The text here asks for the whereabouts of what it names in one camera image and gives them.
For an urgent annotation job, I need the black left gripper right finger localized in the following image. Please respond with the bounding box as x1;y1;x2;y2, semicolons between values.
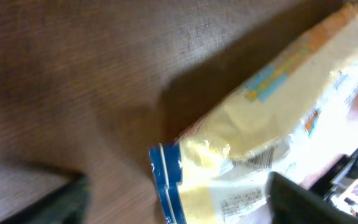
266;172;358;224

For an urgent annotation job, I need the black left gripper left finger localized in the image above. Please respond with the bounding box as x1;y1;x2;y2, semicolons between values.
0;175;90;224

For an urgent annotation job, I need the yellow snack bag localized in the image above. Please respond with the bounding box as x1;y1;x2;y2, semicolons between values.
149;2;358;223

